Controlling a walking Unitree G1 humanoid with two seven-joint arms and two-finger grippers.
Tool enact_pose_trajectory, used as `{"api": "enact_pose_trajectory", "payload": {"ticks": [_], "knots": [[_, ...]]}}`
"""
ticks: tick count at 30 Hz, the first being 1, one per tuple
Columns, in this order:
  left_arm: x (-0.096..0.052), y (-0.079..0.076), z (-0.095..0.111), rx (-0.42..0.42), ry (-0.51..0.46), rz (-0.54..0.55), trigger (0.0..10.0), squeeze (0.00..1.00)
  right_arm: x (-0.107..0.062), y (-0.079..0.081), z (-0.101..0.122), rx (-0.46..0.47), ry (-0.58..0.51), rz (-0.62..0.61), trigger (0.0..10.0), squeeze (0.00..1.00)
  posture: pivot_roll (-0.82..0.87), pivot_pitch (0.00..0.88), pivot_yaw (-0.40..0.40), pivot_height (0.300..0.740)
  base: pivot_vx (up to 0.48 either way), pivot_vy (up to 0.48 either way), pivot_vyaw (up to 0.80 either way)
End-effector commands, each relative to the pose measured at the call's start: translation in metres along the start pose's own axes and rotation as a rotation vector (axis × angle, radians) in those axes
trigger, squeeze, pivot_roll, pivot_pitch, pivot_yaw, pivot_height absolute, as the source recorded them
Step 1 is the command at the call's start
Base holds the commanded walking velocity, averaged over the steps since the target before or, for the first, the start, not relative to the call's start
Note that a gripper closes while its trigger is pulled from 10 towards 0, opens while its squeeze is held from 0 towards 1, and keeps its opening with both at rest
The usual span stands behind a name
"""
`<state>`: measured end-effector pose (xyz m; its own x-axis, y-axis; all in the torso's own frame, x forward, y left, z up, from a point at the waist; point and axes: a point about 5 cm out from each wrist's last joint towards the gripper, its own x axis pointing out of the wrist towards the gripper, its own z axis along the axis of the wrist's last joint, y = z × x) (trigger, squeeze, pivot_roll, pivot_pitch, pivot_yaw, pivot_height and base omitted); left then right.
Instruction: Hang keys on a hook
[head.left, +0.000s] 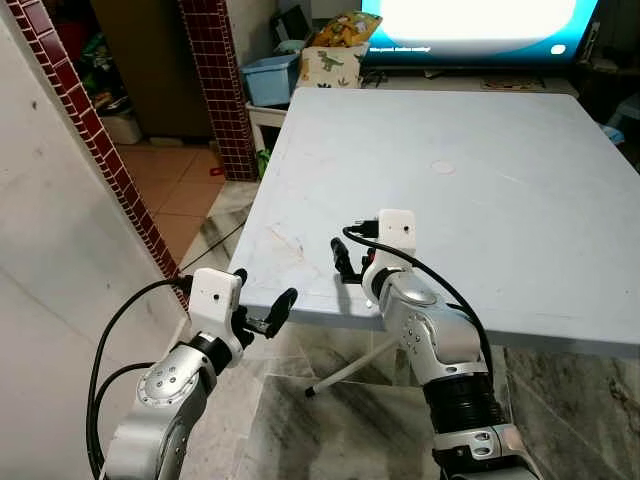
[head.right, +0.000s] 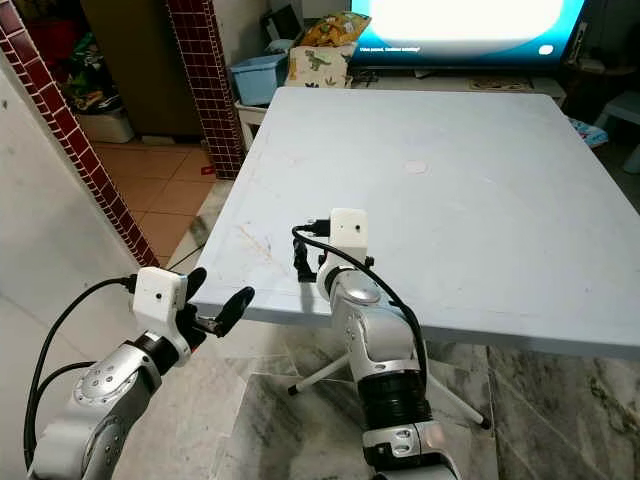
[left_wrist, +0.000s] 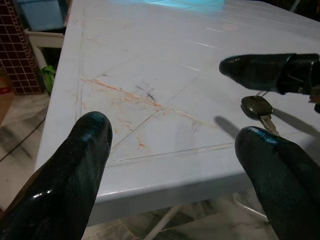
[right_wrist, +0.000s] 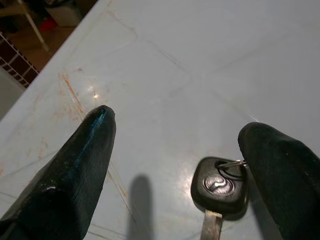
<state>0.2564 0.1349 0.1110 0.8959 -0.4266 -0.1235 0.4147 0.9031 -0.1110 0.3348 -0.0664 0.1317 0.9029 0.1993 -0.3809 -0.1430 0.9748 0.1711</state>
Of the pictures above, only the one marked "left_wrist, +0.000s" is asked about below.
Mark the white plastic chair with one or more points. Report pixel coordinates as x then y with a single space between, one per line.
45 40

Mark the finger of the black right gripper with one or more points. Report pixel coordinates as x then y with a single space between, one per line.
262 71

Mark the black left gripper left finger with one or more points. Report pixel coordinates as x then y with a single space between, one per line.
65 180

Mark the green plastic item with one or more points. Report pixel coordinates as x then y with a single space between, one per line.
48 75

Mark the blue plastic bin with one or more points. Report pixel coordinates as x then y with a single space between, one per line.
42 15

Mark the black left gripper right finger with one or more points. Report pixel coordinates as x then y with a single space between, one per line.
287 185

